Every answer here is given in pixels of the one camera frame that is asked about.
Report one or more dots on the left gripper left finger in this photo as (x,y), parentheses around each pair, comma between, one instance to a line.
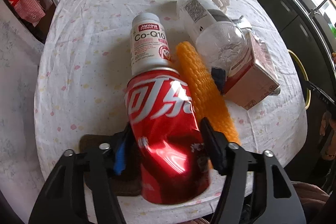
(62,197)

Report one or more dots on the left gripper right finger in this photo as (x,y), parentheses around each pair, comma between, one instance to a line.
(273,200)

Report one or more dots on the red crushed cola can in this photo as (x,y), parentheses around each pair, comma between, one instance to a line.
(174,166)

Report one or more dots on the red white milk carton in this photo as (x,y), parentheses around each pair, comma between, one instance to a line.
(252,77)

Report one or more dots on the orange foam net sleeve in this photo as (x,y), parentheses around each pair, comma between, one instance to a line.
(207,100)

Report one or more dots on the clear plastic water bottle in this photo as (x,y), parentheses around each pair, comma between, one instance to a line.
(219,42)

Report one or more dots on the white supplement bottle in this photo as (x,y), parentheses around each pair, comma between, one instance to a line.
(148,44)

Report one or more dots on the yellow rimmed blue trash bin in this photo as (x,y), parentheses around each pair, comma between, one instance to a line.
(303,78)

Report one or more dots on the person's right hand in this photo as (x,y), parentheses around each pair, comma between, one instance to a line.
(327,132)

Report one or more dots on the white floral tablecloth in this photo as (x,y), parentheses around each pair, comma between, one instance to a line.
(51,143)

